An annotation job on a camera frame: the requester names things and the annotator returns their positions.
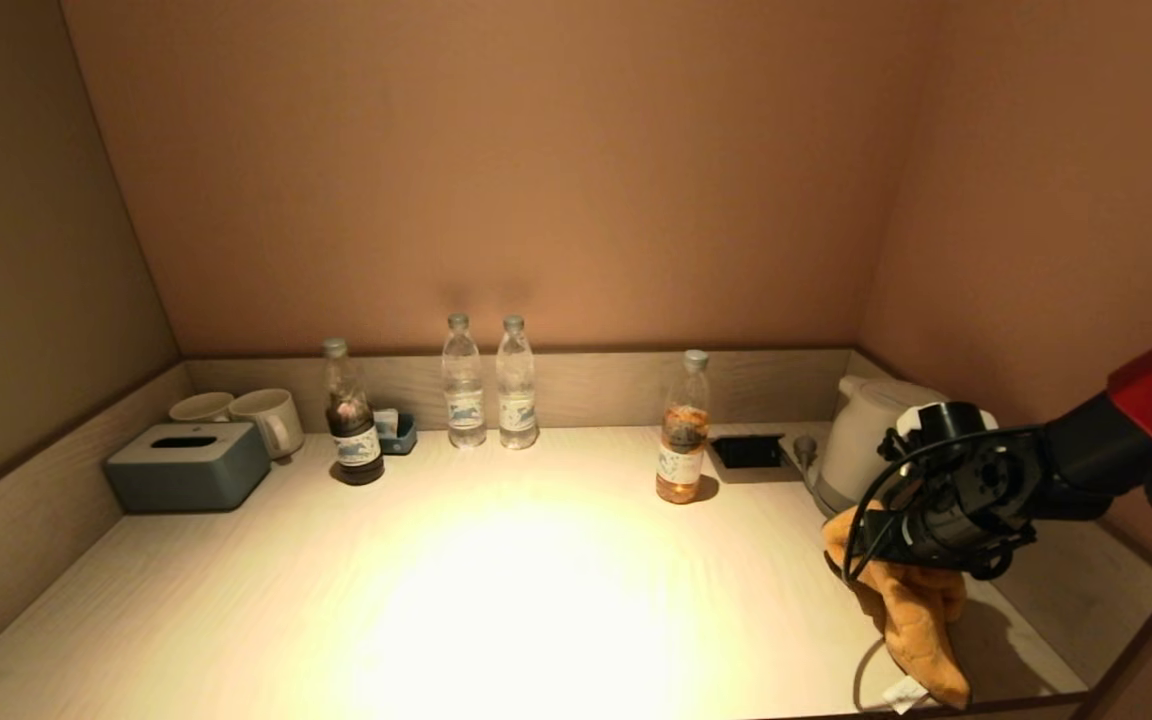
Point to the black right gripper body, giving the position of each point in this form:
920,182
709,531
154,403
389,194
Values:
921,540

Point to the orange cloth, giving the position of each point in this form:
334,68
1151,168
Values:
921,630

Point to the amber tea bottle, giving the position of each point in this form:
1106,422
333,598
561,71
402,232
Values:
681,470

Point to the black and red right arm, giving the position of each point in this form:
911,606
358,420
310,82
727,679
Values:
1086,460

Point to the white electric kettle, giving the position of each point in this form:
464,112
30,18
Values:
866,430

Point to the grey kettle plug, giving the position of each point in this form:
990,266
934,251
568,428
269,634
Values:
804,450

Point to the black recessed power socket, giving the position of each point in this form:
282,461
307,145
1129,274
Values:
748,452

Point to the clear water bottle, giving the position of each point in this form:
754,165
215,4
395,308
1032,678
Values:
517,408
464,408

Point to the small blue tray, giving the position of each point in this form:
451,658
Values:
403,438

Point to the white sachet packet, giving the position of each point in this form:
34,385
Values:
386,422

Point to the dark drink bottle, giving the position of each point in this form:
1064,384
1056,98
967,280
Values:
356,448

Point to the grey-blue tissue box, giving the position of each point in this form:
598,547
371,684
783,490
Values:
186,478

